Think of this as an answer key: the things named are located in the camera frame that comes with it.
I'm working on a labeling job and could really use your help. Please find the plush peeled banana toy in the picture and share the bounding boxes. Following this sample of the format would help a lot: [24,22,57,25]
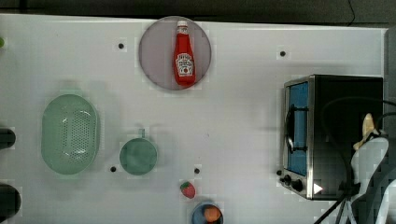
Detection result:
[353,113,380,150]

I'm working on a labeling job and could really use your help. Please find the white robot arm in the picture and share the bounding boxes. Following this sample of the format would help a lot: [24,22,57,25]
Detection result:
[336,137,395,224]

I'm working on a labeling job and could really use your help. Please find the silver toaster oven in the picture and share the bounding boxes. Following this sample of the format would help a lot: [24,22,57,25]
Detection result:
[279,75,383,201]

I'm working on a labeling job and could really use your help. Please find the red plush ketchup bottle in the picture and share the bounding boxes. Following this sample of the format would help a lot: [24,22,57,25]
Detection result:
[173,21,196,87]

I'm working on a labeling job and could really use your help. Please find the round grey plate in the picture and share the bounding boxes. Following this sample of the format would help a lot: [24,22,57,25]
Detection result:
[138,16,212,91]

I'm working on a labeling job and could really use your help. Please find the plush strawberry toy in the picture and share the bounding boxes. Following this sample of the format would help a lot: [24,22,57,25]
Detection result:
[180,181,196,199]

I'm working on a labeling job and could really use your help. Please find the blue cup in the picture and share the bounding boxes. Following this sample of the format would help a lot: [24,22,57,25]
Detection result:
[191,202,223,224]

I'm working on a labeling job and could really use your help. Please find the orange plush fruit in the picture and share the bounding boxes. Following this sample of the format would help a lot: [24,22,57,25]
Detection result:
[204,206,221,224]

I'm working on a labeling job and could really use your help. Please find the green oval colander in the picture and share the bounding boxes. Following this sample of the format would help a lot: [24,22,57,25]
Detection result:
[41,94,99,175]

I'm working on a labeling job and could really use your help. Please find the black round object upper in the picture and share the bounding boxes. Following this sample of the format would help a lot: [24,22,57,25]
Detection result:
[0,128,16,149]

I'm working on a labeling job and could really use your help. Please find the black round object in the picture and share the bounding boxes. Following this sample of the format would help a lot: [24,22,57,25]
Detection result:
[0,184,21,222]
[0,128,16,149]

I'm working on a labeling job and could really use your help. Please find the black round object lower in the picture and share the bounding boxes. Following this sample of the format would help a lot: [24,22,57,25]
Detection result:
[0,184,21,222]

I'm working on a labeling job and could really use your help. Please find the small green object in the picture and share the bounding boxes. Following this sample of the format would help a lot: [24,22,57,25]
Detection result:
[0,37,5,48]

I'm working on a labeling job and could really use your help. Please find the green cup with handle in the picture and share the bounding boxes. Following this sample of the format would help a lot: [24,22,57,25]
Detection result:
[120,129,158,175]

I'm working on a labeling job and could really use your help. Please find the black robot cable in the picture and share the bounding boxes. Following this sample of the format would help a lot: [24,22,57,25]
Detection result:
[312,96,396,224]

